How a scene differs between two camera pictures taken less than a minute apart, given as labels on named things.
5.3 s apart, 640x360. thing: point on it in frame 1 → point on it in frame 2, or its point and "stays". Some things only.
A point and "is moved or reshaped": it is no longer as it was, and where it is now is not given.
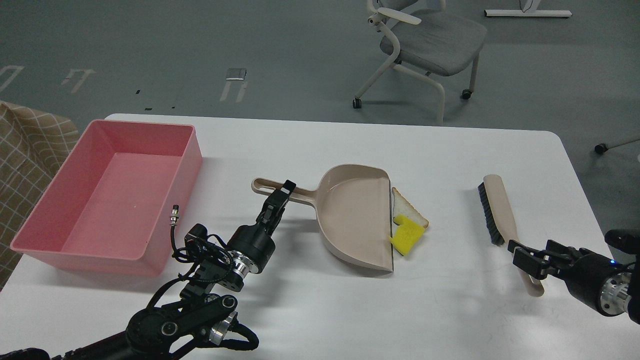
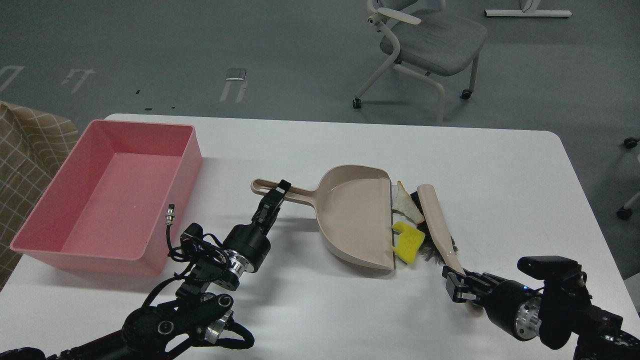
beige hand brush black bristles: (501, 225) → (438, 244)
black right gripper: (584, 274) → (515, 307)
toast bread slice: (402, 207) is moved or reshaped
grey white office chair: (434, 42) stays
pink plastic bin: (115, 205) stays
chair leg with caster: (602, 148) → (624, 214)
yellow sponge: (408, 233) is moved or reshaped
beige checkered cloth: (31, 142) stays
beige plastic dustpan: (353, 205) stays
